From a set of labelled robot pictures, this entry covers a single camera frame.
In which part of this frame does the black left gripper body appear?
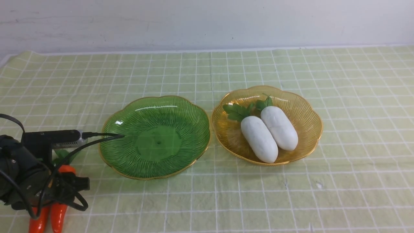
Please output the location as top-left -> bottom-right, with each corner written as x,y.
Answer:
41,162 -> 90,207

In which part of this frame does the orange toy carrot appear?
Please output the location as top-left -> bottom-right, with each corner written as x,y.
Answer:
28,206 -> 50,233
50,149 -> 76,233

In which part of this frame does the white toy radish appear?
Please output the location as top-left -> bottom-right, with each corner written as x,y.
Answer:
256,96 -> 299,151
222,102 -> 278,164

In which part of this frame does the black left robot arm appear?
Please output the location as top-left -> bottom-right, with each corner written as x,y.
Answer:
1,131 -> 89,215

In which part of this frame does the green glass plate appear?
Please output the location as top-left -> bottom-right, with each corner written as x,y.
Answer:
99,95 -> 211,180

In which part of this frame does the amber glass plate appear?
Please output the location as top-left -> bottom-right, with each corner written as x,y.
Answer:
211,85 -> 323,166

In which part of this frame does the green checked tablecloth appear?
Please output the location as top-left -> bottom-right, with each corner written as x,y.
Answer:
0,46 -> 414,233

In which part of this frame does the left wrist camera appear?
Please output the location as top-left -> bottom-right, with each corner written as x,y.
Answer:
21,130 -> 88,163

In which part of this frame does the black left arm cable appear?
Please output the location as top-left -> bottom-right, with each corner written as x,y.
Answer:
0,113 -> 125,220

